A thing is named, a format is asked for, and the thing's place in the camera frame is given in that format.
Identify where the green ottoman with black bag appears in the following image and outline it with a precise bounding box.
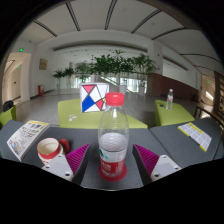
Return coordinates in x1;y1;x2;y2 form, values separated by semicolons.
0;105;17;128

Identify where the group of potted plants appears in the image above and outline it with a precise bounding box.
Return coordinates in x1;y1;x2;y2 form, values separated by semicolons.
52;49;158;96

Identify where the white cube with coloured triangles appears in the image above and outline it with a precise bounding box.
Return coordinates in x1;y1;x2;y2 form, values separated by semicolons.
79;82;110;114

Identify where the dark wooden chair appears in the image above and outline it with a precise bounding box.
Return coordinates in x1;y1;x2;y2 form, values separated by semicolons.
194;102;224;130

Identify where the small clear plastic bottle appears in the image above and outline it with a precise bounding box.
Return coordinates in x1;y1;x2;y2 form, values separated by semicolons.
165;88;175;111

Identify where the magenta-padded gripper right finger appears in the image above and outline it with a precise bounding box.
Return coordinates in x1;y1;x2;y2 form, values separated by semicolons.
132;143;183;186

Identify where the printed magazine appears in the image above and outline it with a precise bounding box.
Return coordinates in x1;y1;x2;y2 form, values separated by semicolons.
6;119;51;162

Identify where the long green bench seat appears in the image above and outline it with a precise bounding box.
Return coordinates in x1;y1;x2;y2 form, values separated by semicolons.
57;98;149;130

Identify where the red fire extinguisher cabinet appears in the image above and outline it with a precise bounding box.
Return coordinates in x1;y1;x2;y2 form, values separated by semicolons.
37;84;45;97

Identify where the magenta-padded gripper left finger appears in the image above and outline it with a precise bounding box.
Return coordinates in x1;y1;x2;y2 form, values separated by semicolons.
41;143;92;186

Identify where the green ottoman with small bottle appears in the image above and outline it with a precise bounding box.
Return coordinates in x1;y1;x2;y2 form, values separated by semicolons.
153;99;196;127

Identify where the yellow and white leaflet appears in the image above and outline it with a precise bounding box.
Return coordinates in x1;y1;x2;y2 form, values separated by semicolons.
177;122;213;153

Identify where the clear red-capped water bottle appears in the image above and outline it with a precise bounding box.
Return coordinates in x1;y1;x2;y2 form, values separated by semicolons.
97;92;130;178

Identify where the tan wall plaque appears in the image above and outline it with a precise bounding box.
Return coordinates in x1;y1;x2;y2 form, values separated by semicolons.
38;58;48;71

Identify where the black bag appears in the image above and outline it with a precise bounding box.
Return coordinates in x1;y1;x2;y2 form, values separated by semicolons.
2;99;15;113

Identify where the red and white cup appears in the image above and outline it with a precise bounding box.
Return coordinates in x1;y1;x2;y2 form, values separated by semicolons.
36;137;71;166

